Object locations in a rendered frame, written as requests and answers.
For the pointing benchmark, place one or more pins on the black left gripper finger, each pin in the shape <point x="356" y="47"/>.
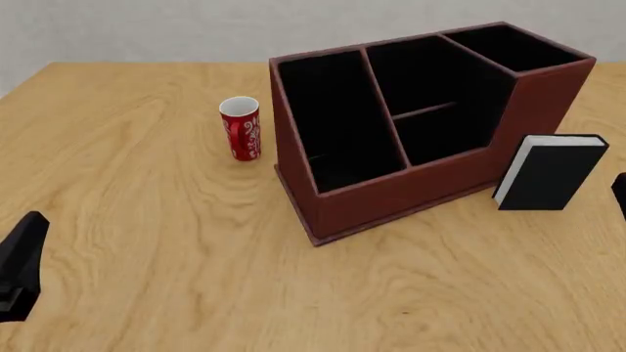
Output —
<point x="24" y="249"/>

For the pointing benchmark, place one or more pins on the black hardcover book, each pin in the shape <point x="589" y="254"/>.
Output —
<point x="548" y="176"/>

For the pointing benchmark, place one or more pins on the red-brown desk caddy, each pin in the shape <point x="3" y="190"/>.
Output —
<point x="401" y="194"/>

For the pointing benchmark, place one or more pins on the red patterned mug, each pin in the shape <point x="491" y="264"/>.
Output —
<point x="243" y="137"/>

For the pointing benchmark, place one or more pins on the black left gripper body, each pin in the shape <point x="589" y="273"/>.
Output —
<point x="14" y="304"/>

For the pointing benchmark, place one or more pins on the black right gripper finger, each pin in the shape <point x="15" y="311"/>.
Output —
<point x="620" y="194"/>

